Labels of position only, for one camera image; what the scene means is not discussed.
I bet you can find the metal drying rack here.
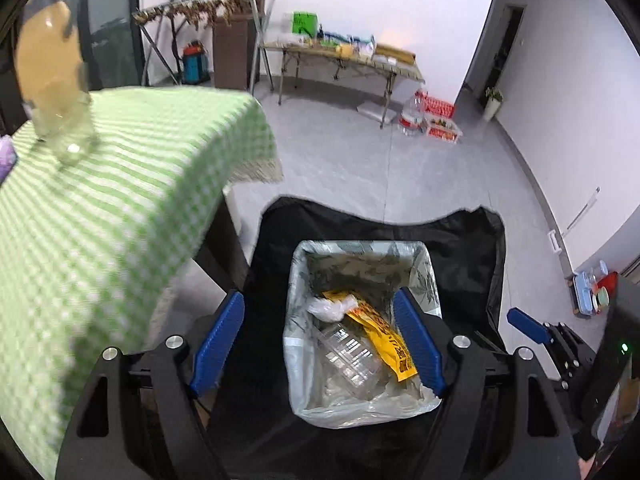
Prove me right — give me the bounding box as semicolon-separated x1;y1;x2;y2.
130;0;277;92

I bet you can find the purple tissue pack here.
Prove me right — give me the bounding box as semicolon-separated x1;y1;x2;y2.
0;136;18;184

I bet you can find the clear plastic tray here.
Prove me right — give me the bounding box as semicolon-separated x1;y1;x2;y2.
312;323;388;401

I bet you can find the large water bottle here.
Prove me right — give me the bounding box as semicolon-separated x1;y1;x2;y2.
398;93;424;136

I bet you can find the printed trash bag liner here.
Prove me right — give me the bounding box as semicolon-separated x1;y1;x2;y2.
283;240;442;429

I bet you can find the green checkered tablecloth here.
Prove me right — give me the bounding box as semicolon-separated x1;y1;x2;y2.
1;87;281;479

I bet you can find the folding camp table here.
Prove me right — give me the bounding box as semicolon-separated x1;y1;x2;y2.
259;41;425;128

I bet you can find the green box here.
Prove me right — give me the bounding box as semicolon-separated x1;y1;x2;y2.
292;11;319;38

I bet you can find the red white carton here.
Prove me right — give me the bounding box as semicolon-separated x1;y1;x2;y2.
416;89;462;144

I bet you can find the brown cabinet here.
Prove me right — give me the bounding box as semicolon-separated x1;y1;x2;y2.
213;0;265;90

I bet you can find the clear drinking glass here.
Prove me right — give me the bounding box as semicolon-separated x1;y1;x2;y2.
32;62;99;165

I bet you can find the small potted plant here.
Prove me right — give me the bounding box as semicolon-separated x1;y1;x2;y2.
483;87;504;122

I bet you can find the yellow snack wrapper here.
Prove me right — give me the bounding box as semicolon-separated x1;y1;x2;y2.
322;290;418;382

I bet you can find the dark glass sliding door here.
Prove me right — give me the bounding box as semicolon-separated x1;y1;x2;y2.
78;0;144;90

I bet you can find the yellow thermos jug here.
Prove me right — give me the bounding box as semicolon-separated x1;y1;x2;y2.
14;0;85;122

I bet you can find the black trash bin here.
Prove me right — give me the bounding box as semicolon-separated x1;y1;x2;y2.
207;195;508;480

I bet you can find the white tissue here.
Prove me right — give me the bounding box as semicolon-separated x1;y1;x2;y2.
307;295;358;323

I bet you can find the blue vacuum cleaner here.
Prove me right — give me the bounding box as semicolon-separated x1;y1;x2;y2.
169;18;210;84

